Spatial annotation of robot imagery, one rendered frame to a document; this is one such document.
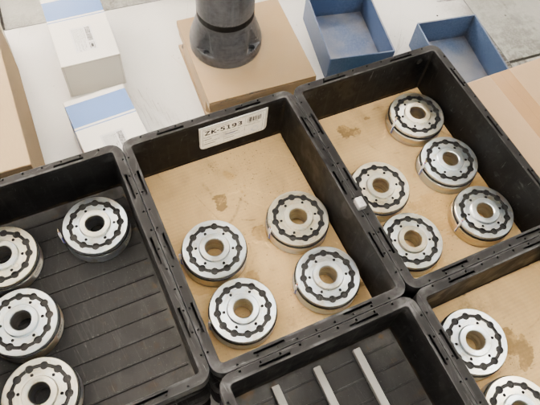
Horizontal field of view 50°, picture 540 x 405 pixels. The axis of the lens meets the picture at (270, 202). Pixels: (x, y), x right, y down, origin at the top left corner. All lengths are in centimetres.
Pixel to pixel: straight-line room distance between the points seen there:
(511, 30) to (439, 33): 127
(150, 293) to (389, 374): 38
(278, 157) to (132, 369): 44
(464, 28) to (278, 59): 48
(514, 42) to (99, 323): 216
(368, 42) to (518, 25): 141
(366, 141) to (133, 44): 60
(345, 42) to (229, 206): 59
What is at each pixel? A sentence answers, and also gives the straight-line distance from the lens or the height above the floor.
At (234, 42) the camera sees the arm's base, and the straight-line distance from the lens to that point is 120.
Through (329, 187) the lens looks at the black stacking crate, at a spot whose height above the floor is 90.
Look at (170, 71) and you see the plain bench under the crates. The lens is 134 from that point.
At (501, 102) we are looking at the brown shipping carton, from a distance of 121.
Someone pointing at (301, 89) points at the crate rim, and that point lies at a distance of 102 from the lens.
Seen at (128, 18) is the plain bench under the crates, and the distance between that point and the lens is 146.
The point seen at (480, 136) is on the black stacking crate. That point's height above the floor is 89.
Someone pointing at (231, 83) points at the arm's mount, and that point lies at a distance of 121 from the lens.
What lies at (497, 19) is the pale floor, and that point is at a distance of 276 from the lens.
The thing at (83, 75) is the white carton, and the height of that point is 75.
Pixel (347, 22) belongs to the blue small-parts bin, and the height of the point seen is 70.
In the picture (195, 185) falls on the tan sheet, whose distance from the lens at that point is 101.
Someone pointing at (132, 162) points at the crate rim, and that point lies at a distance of 93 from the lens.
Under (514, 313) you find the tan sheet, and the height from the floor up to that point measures 83.
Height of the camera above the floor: 170
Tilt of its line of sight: 60 degrees down
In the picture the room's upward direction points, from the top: 9 degrees clockwise
